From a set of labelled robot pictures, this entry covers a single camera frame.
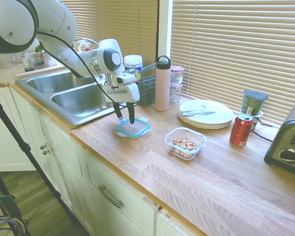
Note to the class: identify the round metal cabinet knob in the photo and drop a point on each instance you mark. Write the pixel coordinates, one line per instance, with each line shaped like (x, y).
(46, 152)
(42, 147)

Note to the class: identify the stainless steel double sink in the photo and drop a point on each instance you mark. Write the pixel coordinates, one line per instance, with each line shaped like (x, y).
(71, 103)

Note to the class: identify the green leafy herbs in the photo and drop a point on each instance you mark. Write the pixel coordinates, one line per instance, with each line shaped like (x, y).
(38, 48)

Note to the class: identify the red Coca-Cola can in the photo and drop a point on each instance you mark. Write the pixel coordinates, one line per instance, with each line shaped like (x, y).
(241, 131)

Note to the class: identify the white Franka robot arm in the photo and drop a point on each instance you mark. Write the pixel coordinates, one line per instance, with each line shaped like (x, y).
(51, 22)

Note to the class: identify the brown nut pieces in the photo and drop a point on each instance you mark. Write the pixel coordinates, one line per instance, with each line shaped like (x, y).
(183, 145)

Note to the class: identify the clear lid with teal rim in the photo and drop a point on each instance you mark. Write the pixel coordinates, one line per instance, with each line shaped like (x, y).
(138, 129)

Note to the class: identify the green plastic tub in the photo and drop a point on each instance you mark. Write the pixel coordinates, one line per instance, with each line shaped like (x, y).
(255, 102)

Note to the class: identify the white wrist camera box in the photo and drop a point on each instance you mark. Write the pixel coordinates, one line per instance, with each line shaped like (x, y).
(125, 78)

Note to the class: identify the clear plastic food tub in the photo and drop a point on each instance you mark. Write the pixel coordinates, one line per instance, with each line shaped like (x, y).
(45, 61)

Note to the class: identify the square glass food container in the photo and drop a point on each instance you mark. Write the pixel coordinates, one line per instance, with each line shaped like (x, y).
(199, 140)

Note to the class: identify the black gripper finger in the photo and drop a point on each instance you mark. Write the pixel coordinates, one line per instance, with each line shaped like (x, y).
(118, 111)
(131, 113)

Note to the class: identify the white window mullion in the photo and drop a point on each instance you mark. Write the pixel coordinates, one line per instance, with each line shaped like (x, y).
(165, 29)

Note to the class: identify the pink water bottle black cap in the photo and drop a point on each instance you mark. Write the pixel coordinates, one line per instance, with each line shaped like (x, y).
(162, 86)

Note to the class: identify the yellow Lysol wipes canister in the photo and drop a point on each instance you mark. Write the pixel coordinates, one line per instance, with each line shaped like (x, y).
(133, 64)

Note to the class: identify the silver table knife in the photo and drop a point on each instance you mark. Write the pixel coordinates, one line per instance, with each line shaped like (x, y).
(201, 113)
(196, 108)

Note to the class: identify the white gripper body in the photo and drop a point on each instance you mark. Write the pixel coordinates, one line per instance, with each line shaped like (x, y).
(124, 94)

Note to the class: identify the glass jar red checked lid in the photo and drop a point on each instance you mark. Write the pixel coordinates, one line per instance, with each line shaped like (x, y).
(177, 75)
(175, 94)

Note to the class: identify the clear bottle dark base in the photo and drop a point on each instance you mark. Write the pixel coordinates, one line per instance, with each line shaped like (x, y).
(27, 62)

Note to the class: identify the cream kitchen cabinet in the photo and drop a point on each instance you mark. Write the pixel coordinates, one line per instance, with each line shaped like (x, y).
(88, 191)

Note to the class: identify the white round plate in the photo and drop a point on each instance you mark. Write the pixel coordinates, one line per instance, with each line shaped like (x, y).
(221, 113)
(206, 126)

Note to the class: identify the clear lidded plastic tub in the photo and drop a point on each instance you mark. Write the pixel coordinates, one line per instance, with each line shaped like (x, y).
(256, 121)

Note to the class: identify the chrome kitchen faucet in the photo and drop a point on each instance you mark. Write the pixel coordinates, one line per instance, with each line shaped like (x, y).
(87, 40)

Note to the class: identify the wide beige window blind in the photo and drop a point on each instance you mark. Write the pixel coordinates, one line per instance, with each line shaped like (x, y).
(236, 49)

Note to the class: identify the plastic container white lid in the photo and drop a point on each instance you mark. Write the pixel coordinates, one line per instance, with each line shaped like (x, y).
(5, 61)

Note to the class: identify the medium beige window blind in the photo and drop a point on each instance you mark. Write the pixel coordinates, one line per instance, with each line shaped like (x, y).
(127, 24)

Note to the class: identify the stainless steel toaster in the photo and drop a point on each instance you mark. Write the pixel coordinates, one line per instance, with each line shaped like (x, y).
(288, 137)

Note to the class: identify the black camera tripod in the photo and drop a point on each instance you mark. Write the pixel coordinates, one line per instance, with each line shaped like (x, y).
(24, 147)

